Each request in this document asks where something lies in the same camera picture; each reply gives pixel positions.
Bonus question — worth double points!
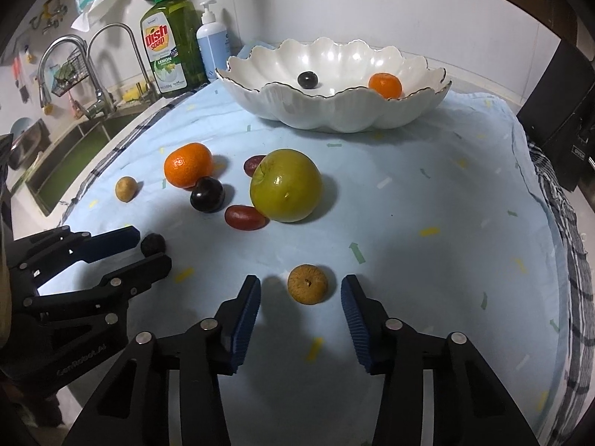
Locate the light blue cloth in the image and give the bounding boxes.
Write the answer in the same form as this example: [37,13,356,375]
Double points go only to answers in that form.
[38,38,573,446]

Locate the brown longan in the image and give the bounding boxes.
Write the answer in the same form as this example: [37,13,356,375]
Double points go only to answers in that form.
[287,264,330,306]

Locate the green apple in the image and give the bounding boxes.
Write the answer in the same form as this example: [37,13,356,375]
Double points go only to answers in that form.
[250,149,323,223]

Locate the white scalloped bowl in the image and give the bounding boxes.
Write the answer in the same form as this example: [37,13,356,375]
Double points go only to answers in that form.
[215,37,453,133]

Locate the small dark grape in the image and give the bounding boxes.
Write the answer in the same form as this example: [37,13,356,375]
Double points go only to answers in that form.
[140,234,167,258]

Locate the spring metal faucet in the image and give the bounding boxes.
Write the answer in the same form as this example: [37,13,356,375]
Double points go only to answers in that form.
[37,35,115,119]

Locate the kitchen sink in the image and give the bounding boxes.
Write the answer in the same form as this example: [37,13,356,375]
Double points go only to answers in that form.
[9,97,140,217]

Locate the small yellow round fruit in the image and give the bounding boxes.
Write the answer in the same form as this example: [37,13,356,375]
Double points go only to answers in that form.
[115,177,139,203]

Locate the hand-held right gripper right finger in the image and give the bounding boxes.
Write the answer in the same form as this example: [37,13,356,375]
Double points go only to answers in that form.
[341,274,540,446]

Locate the small mandarin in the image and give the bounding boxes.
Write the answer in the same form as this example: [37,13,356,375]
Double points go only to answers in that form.
[368,72,403,100]

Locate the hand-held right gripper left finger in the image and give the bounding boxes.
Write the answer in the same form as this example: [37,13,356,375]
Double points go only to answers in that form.
[62,275,261,446]

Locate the wire basket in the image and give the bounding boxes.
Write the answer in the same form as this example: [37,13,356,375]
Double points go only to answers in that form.
[51,53,91,96]

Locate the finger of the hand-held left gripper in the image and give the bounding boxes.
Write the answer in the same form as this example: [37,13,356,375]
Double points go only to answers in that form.
[13,225,141,299]
[25,253,172,322]

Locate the black appliance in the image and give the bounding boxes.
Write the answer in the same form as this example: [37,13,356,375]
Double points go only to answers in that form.
[516,39,595,191]

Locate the white blue pump bottle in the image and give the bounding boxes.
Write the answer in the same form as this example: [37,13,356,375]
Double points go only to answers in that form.
[196,0,232,85]

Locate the checked cloth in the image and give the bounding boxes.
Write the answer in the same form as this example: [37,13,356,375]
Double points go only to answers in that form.
[58,86,595,446]

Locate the yellow toy bicycle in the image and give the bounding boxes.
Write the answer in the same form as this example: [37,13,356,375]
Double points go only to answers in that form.
[30,0,68,33]

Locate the gooseneck metal faucet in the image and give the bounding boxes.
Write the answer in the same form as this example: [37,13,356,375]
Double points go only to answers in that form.
[87,23,158,103]

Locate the large mandarin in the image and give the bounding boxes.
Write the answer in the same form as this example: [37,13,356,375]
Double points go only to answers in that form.
[164,142,215,190]

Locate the metal bowl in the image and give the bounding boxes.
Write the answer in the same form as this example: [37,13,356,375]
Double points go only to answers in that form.
[0,118,52,170]

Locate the dark plum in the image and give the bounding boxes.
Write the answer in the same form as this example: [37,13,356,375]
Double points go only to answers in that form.
[190,176,226,214]

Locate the green dish soap bottle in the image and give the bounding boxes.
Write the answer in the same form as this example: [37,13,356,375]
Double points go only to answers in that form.
[140,0,208,99]

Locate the elongated red fruit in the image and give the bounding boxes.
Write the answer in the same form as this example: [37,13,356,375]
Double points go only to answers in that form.
[225,205,270,232]

